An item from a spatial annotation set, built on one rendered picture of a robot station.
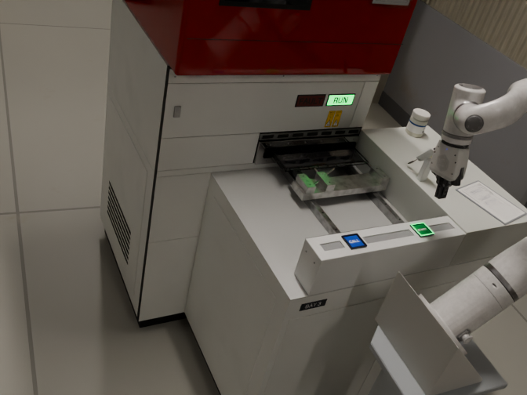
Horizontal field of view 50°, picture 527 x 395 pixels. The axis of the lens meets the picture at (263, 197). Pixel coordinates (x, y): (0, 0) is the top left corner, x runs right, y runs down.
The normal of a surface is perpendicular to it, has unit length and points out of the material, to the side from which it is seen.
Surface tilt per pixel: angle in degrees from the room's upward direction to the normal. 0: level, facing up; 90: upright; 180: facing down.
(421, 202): 90
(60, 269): 0
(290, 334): 90
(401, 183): 90
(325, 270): 90
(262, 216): 0
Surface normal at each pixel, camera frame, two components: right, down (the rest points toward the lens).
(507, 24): -0.91, 0.07
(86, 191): 0.21, -0.79
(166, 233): 0.42, 0.61
